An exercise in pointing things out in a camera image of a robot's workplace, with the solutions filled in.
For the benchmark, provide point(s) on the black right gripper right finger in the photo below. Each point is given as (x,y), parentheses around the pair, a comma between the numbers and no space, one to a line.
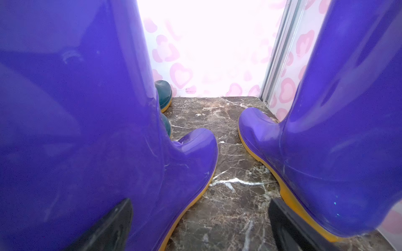
(292,233)

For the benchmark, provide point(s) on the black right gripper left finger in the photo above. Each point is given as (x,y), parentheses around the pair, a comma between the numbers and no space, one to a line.
(110,233)

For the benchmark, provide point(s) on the aluminium corner post right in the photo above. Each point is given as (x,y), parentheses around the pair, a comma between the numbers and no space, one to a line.
(287,30)

